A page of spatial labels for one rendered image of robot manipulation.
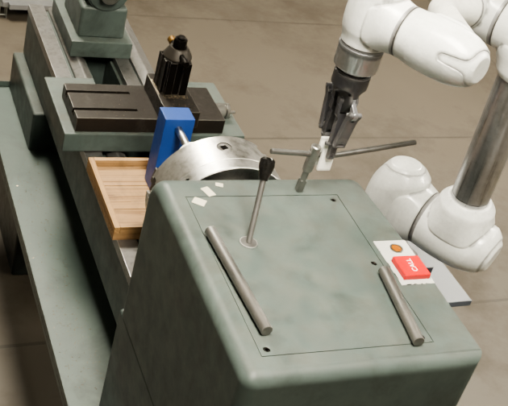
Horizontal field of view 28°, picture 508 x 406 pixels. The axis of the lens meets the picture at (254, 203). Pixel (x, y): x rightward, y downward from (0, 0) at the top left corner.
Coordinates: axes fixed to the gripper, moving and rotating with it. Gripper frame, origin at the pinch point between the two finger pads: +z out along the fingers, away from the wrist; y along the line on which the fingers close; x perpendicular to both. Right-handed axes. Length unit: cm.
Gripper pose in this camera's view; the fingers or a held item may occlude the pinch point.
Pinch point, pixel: (325, 153)
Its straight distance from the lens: 211.1
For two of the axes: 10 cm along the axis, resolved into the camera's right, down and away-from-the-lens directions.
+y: -3.3, -6.0, 7.2
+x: -9.1, 0.1, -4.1
